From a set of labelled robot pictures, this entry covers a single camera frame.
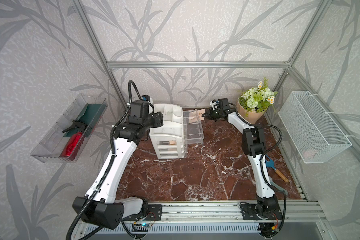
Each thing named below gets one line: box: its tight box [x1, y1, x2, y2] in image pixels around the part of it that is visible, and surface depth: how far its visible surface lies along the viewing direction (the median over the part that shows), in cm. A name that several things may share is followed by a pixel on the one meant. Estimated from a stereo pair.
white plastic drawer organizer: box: [149, 103, 185, 160], surface depth 85 cm
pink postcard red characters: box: [195, 108, 206, 121], surface depth 110 cm
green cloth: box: [63, 103, 107, 138], surface depth 69 cm
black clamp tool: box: [62, 119, 88, 133], surface depth 67 cm
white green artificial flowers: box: [237, 76, 278, 117], surface depth 89 cm
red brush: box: [60, 131, 85, 161], surface depth 60 cm
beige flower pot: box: [236, 100, 265, 124], surface depth 100 cm
